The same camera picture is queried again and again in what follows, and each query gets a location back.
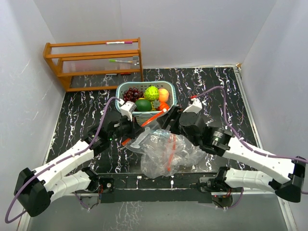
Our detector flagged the clear zip top bag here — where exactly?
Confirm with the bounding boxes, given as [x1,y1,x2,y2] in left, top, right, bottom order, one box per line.
[126,110,206,179]

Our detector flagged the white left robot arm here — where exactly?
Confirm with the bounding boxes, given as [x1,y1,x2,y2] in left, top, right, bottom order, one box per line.
[14,116,144,217]

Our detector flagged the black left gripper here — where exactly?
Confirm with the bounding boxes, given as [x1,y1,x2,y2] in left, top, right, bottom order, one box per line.
[109,114,145,141]

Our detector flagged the green white marker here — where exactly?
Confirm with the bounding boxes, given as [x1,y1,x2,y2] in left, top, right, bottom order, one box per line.
[109,59,133,64]

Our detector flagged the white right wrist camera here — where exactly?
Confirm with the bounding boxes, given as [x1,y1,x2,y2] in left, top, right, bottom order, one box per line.
[183,98,202,114]

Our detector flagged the black metal base rail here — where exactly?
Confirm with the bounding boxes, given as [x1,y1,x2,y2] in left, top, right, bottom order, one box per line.
[72,172,246,208]

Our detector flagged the teal plastic basket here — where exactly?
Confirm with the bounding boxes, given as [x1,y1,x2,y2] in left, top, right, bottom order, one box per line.
[115,80,177,119]

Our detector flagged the dark red grapes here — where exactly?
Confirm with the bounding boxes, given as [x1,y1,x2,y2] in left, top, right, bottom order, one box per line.
[122,88,143,103]

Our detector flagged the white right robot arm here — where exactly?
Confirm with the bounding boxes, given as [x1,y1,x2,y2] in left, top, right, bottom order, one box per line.
[157,107,307,203]

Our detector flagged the green custard apple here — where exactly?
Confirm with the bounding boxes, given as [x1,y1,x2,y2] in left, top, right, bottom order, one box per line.
[143,86,159,101]

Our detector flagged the wooden rack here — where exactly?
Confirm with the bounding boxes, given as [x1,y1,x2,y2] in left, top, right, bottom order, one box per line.
[43,38,144,92]

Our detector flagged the orange peach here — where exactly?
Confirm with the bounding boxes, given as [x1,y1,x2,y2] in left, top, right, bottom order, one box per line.
[158,88,169,103]

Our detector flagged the green avocado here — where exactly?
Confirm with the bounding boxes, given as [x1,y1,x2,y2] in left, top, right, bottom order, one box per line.
[135,99,152,112]

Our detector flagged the pink white marker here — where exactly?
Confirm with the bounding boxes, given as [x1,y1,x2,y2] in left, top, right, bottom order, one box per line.
[105,41,133,45]

